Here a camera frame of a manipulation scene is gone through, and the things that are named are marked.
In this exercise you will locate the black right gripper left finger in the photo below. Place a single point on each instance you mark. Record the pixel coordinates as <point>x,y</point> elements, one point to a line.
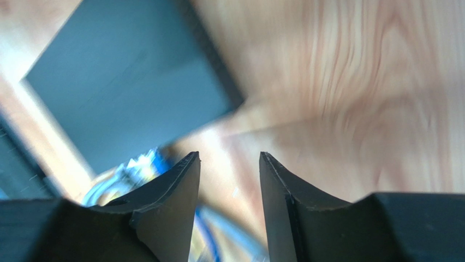
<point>151,223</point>

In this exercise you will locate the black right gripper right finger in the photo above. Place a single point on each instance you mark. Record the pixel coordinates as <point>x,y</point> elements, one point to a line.
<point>304,223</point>

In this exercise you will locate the black network switch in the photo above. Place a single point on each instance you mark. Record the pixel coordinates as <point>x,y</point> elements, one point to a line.
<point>122,77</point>

